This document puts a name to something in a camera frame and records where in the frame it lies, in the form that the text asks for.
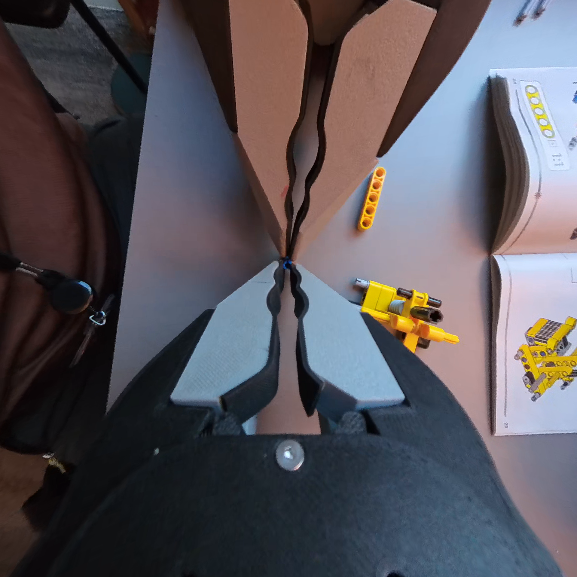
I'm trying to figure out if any yellow lego assembly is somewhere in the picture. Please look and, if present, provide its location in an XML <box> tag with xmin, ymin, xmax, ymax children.
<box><xmin>353</xmin><ymin>277</ymin><xmax>460</xmax><ymax>353</ymax></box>

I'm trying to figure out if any black lanyard with clip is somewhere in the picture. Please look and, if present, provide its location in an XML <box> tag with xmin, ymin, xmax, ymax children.
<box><xmin>0</xmin><ymin>252</ymin><xmax>109</xmax><ymax>326</ymax></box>

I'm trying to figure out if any lego instruction booklet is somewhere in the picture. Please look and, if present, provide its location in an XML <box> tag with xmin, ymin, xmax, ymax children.
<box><xmin>488</xmin><ymin>67</ymin><xmax>577</xmax><ymax>436</ymax></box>

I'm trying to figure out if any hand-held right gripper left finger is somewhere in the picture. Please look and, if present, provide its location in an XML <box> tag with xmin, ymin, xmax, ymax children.
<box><xmin>170</xmin><ymin>261</ymin><xmax>285</xmax><ymax>414</ymax></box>

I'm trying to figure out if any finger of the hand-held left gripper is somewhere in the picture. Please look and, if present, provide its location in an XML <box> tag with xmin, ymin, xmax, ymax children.
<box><xmin>288</xmin><ymin>0</ymin><xmax>439</xmax><ymax>263</ymax></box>
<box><xmin>227</xmin><ymin>0</ymin><xmax>315</xmax><ymax>261</ymax></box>

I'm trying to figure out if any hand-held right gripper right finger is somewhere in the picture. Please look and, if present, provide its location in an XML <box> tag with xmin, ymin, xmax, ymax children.
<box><xmin>288</xmin><ymin>264</ymin><xmax>406</xmax><ymax>417</ymax></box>

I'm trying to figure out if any yellow five-hole lego beam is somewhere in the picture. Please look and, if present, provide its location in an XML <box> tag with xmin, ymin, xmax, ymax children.
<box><xmin>357</xmin><ymin>166</ymin><xmax>387</xmax><ymax>232</ymax></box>

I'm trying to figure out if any dark teal round base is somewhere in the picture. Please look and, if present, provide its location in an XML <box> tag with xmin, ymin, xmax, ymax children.
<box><xmin>110</xmin><ymin>53</ymin><xmax>153</xmax><ymax>119</ymax></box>

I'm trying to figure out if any black metal leg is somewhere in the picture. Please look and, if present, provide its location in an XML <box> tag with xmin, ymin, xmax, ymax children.
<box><xmin>70</xmin><ymin>0</ymin><xmax>149</xmax><ymax>95</ymax></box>

